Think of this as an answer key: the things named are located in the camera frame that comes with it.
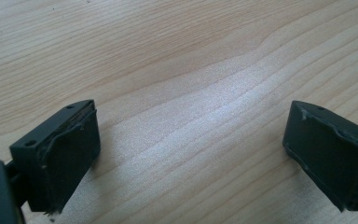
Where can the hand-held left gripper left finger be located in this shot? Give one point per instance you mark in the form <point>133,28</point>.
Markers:
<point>62,155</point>

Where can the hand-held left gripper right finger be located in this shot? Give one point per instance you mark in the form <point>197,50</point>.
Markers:
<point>326,149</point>

